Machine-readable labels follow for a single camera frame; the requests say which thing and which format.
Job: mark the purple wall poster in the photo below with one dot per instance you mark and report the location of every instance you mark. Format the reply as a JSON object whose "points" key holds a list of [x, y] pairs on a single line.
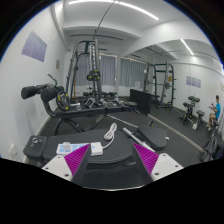
{"points": [[34, 47]]}

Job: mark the grey window curtains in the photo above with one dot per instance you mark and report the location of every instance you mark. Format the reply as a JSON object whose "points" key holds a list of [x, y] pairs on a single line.
{"points": [[107, 70]]}

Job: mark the power rack cable machine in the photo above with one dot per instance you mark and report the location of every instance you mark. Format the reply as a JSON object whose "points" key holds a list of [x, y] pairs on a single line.
{"points": [[90, 48]]}

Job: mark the black storage box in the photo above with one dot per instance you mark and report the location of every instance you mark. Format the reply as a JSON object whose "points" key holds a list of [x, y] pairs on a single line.
{"points": [[142, 99]]}

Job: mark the black padded weight bench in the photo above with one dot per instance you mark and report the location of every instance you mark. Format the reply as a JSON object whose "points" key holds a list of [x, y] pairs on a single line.
{"points": [[115, 151]]}

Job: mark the white power strip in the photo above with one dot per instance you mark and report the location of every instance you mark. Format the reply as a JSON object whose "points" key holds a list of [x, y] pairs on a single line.
{"points": [[67, 148]]}

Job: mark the black seat pad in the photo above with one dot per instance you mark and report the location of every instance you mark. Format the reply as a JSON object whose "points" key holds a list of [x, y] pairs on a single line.
{"points": [[156, 137]]}

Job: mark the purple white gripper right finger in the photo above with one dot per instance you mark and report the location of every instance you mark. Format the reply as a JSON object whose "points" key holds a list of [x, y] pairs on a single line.
{"points": [[153, 166]]}

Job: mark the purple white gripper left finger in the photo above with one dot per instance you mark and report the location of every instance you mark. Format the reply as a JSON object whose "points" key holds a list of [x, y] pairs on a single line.
{"points": [[70, 167]]}

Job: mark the white charger adapter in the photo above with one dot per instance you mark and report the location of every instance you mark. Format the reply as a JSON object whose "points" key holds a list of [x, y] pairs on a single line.
{"points": [[96, 149]]}

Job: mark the black exercise machine with rollers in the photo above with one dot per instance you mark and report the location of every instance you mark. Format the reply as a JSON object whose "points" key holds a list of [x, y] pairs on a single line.
{"points": [[58, 105]]}

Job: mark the wall mirror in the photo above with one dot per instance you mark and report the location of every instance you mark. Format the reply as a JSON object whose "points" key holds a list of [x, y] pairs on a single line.
{"points": [[185, 76]]}

